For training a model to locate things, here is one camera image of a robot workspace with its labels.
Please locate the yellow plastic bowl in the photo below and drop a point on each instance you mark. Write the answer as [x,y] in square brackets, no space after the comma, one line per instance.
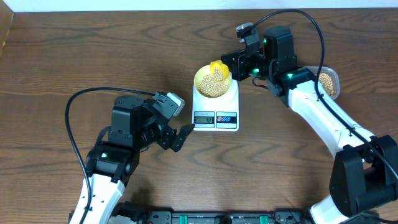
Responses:
[203,71]

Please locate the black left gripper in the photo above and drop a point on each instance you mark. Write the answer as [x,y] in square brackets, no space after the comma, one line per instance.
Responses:
[165,140]

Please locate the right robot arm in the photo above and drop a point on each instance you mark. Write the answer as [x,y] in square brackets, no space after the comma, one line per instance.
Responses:
[364,174]

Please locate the soybeans in container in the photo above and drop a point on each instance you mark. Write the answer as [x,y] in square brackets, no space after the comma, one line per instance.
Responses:
[327,83]

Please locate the white digital kitchen scale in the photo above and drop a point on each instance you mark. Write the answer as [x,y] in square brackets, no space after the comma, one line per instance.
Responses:
[216,114]

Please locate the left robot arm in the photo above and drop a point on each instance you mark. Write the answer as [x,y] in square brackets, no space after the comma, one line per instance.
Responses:
[135,125]

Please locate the yellow measuring scoop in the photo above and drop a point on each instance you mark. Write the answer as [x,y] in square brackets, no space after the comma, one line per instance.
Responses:
[219,70]

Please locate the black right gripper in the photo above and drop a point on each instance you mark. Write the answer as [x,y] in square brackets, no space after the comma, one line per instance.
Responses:
[237,66]

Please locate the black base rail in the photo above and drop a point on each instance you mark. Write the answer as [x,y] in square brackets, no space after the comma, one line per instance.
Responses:
[131,213]

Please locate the clear plastic container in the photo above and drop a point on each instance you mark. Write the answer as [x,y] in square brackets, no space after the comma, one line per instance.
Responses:
[335,78]

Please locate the soybeans in bowl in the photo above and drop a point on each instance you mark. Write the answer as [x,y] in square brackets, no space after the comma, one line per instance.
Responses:
[213,85]

